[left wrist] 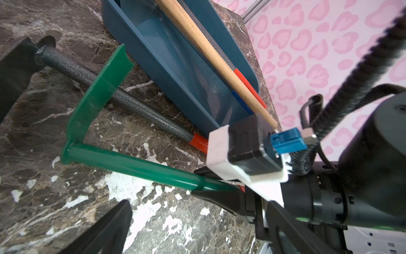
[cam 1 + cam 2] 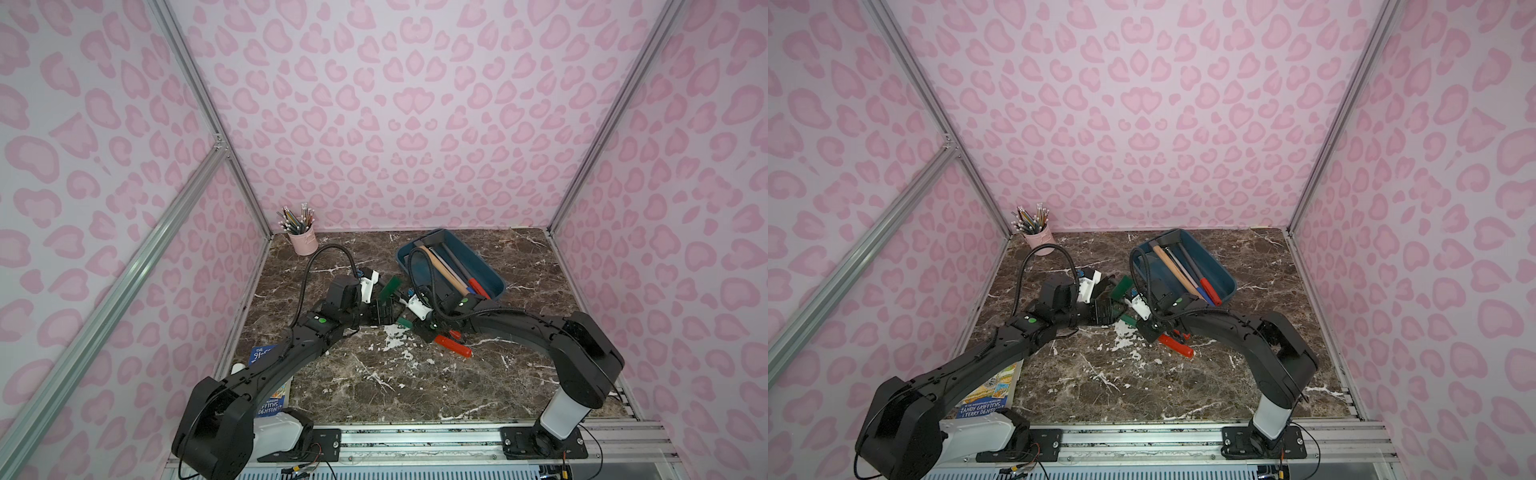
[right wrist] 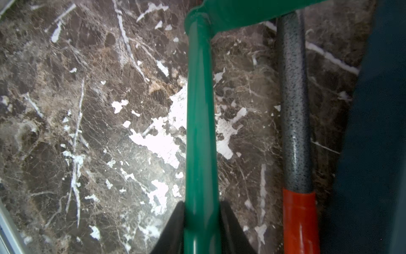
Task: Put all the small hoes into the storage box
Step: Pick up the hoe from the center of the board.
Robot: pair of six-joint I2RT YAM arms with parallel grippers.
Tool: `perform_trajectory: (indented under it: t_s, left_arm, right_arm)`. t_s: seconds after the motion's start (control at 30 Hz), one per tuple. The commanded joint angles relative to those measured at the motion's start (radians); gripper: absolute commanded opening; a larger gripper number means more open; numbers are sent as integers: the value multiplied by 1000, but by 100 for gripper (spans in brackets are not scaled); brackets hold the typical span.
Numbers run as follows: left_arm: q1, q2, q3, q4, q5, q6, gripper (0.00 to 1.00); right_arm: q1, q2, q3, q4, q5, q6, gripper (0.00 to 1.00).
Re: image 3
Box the green rake red handle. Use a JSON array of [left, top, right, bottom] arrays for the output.
[[184, 1, 313, 254]]

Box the teal plastic storage box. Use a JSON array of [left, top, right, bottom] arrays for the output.
[[320, 1, 406, 254]]

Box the grey rake red handle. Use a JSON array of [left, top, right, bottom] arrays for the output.
[[277, 11, 320, 254]]

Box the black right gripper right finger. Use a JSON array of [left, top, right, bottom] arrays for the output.
[[220, 201, 256, 254]]

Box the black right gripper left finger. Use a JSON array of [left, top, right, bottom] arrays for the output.
[[150, 201, 185, 254]]

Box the aluminium front rail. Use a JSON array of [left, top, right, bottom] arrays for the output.
[[1, 202, 25, 254]]

